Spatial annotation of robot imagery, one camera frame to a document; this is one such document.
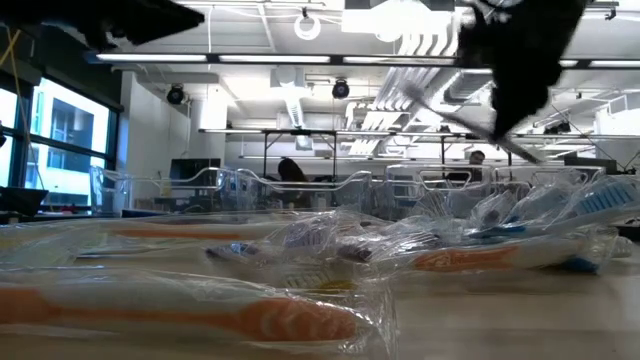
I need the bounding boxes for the white ring light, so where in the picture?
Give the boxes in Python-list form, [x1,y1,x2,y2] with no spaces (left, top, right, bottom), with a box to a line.
[293,13,323,42]

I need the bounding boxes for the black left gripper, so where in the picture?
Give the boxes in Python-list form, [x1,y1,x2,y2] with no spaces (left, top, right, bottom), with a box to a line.
[84,0,206,49]

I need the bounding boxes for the orange wrapped toothbrush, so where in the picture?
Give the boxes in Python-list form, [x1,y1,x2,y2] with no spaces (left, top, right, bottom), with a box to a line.
[0,267,399,356]
[394,242,591,276]
[74,219,301,246]

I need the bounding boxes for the yellow hanging cable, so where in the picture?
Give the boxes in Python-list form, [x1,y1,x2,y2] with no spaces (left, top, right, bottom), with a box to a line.
[0,27,49,201]

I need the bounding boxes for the black metal rack frame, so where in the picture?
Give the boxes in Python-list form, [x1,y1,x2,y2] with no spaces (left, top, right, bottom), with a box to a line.
[261,128,516,181]

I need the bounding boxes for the clear handled plastic bin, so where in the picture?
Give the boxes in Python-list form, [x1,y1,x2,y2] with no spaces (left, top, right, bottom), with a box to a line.
[492,164,606,201]
[384,163,496,221]

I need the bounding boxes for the large glass window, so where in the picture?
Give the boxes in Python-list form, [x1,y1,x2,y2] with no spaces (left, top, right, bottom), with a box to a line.
[0,74,121,214]

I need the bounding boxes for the long ceiling light strip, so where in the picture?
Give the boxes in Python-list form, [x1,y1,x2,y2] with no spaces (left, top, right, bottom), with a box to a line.
[94,52,640,69]

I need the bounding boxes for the white ventilation duct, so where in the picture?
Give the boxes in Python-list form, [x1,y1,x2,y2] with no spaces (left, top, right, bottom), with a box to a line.
[269,64,314,151]

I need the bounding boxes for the person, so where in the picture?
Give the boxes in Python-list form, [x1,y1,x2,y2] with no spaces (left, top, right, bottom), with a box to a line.
[444,149,489,184]
[276,157,312,209]

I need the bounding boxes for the black monitor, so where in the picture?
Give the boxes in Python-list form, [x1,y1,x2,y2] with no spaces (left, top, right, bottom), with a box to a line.
[168,157,223,201]
[563,156,619,176]
[0,186,50,219]

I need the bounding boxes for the blue cloth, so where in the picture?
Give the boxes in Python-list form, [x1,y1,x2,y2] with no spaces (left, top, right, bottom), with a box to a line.
[121,208,169,220]

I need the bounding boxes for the clear scoop-front plastic bin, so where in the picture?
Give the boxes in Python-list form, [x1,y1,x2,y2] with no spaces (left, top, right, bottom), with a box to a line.
[89,166,237,221]
[234,168,374,221]

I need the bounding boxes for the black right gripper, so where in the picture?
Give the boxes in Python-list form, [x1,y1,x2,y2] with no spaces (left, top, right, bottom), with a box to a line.
[457,0,589,141]

